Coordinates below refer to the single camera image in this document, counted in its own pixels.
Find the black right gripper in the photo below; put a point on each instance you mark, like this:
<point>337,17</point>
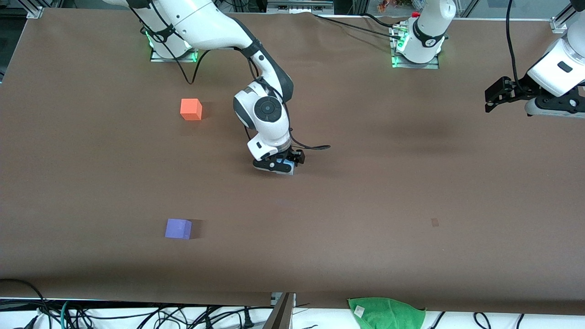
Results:
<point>296,156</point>

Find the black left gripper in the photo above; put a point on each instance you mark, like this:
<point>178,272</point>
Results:
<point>519,87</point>

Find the blue foam block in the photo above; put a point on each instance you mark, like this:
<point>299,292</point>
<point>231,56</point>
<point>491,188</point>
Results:
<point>287,163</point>

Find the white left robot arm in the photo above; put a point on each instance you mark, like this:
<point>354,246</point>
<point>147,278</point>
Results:
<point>427,32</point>

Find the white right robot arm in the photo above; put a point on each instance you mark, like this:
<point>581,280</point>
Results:
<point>205,23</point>

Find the orange foam block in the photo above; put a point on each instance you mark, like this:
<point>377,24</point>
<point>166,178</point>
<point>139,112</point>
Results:
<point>190,109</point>

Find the purple foam block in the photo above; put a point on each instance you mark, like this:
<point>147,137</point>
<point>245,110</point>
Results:
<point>178,228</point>

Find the colourful background item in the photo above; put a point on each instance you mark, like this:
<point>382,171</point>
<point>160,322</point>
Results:
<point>386,5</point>

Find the green cloth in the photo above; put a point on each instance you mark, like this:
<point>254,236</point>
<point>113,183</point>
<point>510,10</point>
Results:
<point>388,315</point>

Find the silver table corner bracket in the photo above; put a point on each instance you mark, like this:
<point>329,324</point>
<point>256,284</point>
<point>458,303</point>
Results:
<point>560,23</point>
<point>35,13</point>

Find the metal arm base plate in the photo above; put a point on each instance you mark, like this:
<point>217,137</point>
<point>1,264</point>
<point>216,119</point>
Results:
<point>400,65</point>
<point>157,57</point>

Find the aluminium frame rail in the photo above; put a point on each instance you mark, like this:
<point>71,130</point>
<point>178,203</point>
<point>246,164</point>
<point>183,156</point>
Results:
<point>299,7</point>

